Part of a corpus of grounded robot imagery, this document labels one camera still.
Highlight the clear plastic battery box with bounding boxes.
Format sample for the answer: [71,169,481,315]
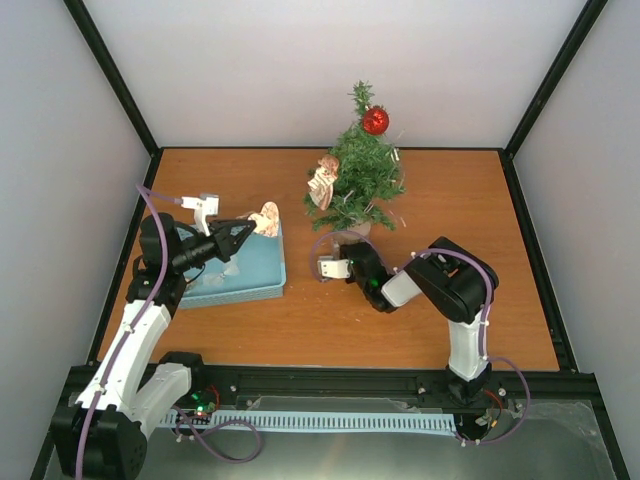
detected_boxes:
[331,233,351,260]

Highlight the red ball ornament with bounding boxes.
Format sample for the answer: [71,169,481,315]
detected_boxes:
[361,106,390,136]

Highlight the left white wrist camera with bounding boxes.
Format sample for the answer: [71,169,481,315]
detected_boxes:
[180,194,220,237]

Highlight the purple floor cable loop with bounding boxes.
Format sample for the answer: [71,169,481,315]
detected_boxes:
[169,404,263,463]

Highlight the small green christmas tree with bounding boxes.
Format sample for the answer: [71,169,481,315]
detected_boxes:
[303,81,406,235]

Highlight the light blue cable duct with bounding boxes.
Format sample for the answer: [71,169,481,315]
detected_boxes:
[192,410,456,436]

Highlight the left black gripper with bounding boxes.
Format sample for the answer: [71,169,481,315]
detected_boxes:
[172,219,256,271]

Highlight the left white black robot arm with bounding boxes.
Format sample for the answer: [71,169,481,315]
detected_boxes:
[51,213,256,479]

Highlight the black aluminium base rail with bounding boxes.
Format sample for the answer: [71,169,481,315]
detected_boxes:
[64,363,596,416]

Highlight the blue plastic basket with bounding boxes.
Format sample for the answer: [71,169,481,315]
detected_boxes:
[179,226,286,309]

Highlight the snowman ornament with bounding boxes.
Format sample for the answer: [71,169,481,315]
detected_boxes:
[307,154,340,211]

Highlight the beige wooden heart ornament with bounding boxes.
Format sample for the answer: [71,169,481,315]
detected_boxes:
[247,201,280,238]

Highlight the clear angel ornament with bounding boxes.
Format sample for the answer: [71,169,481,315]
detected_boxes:
[202,262,240,287]

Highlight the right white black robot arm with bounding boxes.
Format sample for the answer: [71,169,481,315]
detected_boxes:
[339,236,499,405]

